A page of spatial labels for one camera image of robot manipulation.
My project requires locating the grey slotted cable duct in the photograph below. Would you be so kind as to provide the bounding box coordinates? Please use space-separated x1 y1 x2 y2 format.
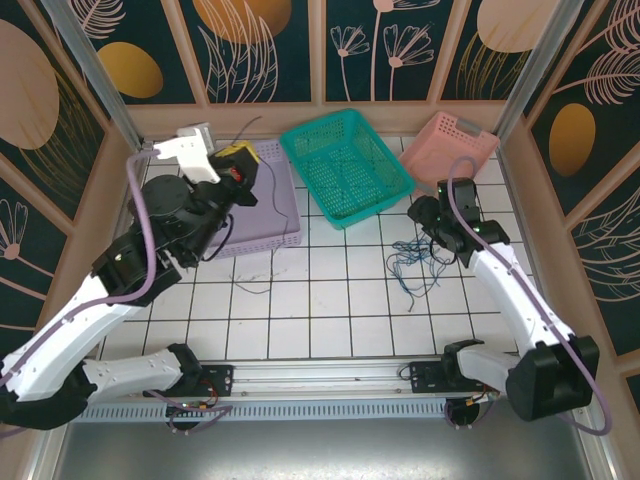
67 401 454 422

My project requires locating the thin blue cable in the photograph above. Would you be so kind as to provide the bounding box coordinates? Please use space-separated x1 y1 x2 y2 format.
387 238 451 314

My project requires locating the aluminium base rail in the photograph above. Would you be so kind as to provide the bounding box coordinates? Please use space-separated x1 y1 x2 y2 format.
199 359 501 399

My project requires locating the purple plastic basket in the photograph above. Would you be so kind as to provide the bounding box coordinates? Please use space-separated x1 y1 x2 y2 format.
199 139 305 260

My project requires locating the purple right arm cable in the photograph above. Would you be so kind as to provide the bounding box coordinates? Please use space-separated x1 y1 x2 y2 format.
446 156 614 437

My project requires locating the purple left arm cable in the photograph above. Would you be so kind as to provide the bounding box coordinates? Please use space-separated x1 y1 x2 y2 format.
0 148 235 437

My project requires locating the pink plastic basket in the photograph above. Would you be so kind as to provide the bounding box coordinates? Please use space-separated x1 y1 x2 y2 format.
398 110 501 196

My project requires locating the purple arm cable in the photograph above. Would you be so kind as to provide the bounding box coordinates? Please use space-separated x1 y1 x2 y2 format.
446 156 614 437
0 148 235 437

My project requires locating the grey metal sheet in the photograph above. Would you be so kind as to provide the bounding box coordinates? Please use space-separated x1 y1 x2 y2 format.
47 419 614 480

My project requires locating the thin black cable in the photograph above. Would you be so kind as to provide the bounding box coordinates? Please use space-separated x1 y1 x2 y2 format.
232 116 301 296
387 249 449 314

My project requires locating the aluminium frame post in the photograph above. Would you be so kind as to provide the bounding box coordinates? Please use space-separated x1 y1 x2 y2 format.
42 0 154 154
493 0 597 149

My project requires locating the teal plastic basket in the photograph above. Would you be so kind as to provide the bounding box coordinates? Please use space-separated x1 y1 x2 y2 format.
278 108 417 231

